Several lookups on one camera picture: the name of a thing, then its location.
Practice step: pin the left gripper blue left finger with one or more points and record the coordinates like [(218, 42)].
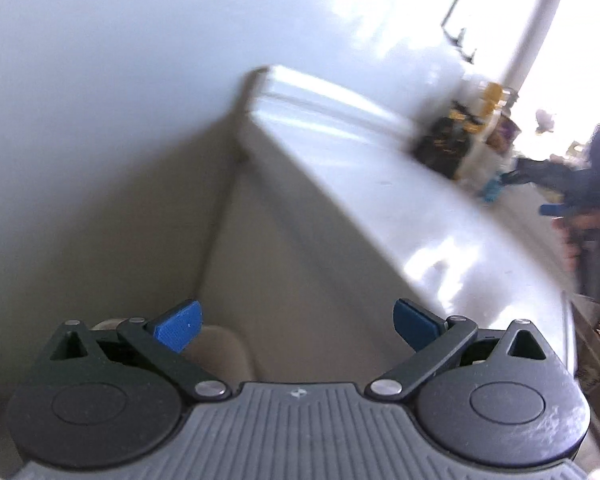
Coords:
[(178, 327)]

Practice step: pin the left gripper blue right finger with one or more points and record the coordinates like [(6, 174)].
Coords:
[(416, 325)]

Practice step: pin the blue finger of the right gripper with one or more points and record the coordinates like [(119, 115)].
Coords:
[(556, 210)]

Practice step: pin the small blue label bottle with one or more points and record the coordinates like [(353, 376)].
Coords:
[(492, 189)]

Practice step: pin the hanging garlic bunch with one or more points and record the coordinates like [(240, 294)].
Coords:
[(544, 122)]

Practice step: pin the purple instant noodle cup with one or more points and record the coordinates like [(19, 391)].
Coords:
[(503, 135)]

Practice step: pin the yellow cap white bottle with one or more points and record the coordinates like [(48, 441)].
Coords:
[(483, 114)]

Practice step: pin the black bottle gold collar right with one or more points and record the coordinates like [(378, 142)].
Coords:
[(464, 129)]

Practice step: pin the black bottle gold collar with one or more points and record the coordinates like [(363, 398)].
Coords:
[(432, 150), (464, 129)]

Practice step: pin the black bottle gold collar left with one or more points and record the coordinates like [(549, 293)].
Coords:
[(432, 150)]

